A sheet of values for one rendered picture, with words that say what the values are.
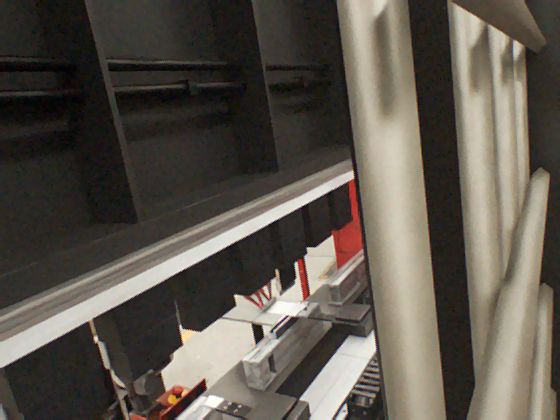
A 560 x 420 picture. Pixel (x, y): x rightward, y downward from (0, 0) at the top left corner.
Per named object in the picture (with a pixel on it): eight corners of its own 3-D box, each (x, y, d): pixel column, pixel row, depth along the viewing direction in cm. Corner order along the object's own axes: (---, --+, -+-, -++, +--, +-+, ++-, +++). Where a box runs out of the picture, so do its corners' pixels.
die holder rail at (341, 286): (371, 260, 214) (368, 242, 212) (382, 261, 210) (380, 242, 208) (327, 305, 173) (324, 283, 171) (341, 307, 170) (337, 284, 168)
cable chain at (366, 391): (398, 330, 123) (397, 317, 122) (419, 333, 119) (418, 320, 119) (347, 414, 93) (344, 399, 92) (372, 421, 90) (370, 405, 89)
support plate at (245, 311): (242, 295, 168) (242, 293, 167) (300, 302, 153) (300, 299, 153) (212, 317, 153) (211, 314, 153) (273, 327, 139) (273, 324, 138)
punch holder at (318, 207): (313, 234, 168) (307, 193, 164) (333, 234, 163) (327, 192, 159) (294, 247, 156) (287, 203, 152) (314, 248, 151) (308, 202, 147)
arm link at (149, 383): (137, 352, 145) (114, 361, 138) (157, 349, 138) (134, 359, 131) (145, 388, 144) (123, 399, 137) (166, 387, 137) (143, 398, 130)
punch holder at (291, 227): (287, 252, 152) (279, 207, 148) (308, 253, 147) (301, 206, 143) (263, 268, 139) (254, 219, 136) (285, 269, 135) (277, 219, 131)
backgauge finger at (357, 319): (307, 309, 148) (305, 296, 147) (380, 318, 134) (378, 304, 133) (290, 326, 138) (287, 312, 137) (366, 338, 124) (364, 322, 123)
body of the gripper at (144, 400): (148, 419, 134) (138, 398, 134) (129, 419, 140) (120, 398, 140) (163, 406, 139) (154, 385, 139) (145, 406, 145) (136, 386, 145)
